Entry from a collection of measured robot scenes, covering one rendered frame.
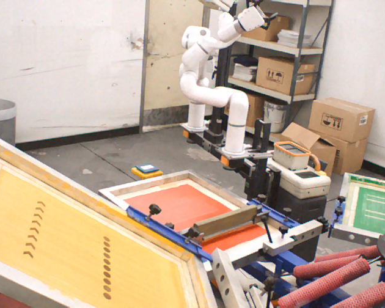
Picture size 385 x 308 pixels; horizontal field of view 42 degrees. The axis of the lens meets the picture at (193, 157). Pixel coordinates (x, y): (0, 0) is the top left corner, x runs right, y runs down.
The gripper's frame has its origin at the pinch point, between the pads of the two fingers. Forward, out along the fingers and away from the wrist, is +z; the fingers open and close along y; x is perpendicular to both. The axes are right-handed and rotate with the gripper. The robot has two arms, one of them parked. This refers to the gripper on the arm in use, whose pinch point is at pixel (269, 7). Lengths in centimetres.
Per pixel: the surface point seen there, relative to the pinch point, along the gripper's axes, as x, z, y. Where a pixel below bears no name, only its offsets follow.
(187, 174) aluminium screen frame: 25, -82, 50
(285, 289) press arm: 97, -20, 75
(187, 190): 39, -76, 51
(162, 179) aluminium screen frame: 38, -86, 40
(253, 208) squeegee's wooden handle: 60, -35, 61
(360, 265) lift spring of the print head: 112, 22, 56
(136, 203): 64, -85, 33
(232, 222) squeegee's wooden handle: 71, -41, 56
